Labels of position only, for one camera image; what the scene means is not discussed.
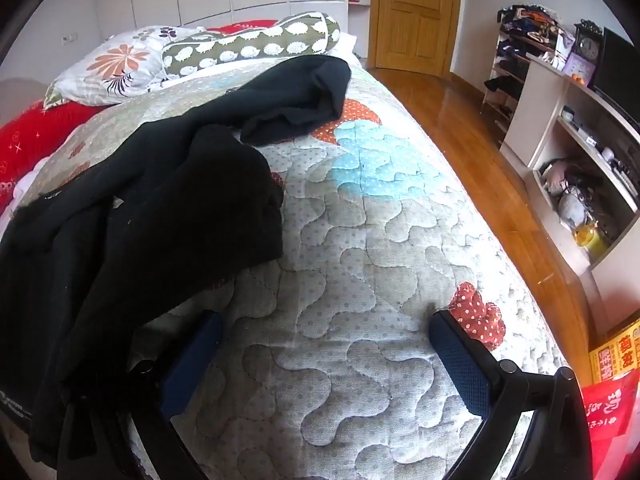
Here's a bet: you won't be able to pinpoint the black pants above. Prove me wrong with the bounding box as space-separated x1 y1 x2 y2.
0 55 352 468

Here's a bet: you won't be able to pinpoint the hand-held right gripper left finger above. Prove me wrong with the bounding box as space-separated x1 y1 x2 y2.
57 310 224 480

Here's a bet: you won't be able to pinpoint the quilted heart print bedspread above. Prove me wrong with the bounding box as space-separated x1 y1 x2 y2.
0 57 571 480

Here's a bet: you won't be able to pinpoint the dark ornate table clock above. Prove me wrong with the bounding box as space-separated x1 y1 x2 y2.
572 20 603 73

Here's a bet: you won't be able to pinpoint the wooden door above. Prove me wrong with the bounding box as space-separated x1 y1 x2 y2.
367 0 463 77

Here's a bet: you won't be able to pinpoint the pile of clothes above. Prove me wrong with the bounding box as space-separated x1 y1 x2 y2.
497 4 576 56

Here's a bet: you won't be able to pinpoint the purple card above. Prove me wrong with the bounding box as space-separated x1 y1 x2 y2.
564 55 596 86

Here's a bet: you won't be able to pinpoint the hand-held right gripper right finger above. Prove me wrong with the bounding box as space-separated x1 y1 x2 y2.
428 310 593 480

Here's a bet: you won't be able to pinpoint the beige round headboard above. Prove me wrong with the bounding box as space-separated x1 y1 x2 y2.
0 77 53 128

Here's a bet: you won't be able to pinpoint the beige shelf unit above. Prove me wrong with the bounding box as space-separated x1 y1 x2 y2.
501 55 640 341

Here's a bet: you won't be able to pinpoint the grey white bag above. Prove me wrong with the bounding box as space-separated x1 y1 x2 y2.
557 192 587 228

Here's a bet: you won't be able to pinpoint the red printed bag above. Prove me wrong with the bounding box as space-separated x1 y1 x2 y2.
580 372 640 480

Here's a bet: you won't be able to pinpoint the red printed blanket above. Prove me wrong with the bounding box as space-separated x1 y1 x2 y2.
0 19 278 216

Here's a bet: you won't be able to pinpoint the black television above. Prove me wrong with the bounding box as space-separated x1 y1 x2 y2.
592 26 640 126

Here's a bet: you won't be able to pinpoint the yellow printed box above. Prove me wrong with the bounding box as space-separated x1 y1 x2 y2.
589 317 640 386

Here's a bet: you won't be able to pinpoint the yellow jar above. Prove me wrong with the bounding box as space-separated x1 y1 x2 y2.
574 220 608 258

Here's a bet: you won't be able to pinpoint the floral white pillow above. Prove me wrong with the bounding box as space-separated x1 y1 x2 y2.
44 25 208 110

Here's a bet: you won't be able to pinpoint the pink plush toy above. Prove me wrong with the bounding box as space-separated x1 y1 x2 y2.
542 159 571 196

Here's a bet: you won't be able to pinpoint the green bolster pillow white print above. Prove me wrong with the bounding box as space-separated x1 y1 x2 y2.
161 14 342 80

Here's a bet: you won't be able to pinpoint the shoe rack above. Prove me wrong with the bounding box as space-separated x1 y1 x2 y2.
481 25 556 136

